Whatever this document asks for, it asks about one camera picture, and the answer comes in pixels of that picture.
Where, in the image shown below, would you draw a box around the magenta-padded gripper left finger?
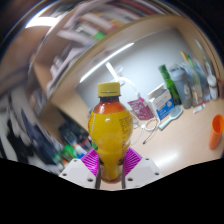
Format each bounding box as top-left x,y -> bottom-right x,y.
59,148 -> 102,190

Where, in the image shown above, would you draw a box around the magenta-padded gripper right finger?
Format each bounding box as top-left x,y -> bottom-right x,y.
121,147 -> 163,190

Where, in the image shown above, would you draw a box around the yellow-labelled drink bottle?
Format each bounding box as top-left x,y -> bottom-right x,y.
87,81 -> 135,184

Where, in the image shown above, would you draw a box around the pale blue hairbrush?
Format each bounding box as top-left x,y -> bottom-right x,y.
157,105 -> 184,131

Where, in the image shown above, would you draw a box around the magenta pouch packet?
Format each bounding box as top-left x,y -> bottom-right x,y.
127,96 -> 155,121

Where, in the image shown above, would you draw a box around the dark hanging clothes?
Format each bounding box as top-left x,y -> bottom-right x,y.
0,96 -> 51,161

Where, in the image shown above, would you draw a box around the blue and white carton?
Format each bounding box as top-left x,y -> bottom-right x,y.
146,83 -> 176,122

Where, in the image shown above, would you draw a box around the orange plastic cup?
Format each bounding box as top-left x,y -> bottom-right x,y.
208,114 -> 224,151

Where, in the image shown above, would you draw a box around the white tube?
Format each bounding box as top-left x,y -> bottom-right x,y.
192,102 -> 208,115

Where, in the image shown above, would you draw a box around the grey shaker bottle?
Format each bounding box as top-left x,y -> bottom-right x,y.
168,64 -> 193,110

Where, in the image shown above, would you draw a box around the tall green bottle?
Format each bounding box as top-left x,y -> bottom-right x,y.
158,64 -> 183,106

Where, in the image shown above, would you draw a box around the clear bottle with yellow cap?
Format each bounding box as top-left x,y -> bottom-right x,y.
179,50 -> 204,107

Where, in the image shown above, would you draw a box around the dark jar with white lid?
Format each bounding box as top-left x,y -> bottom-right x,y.
206,74 -> 219,101

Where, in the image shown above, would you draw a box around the white desk lamp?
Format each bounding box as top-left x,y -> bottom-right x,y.
79,42 -> 141,98

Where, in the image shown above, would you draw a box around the clear glass bottle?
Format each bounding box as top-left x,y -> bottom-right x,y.
194,39 -> 218,88

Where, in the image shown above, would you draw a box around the ceiling light tube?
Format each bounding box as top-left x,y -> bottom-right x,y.
24,14 -> 61,29

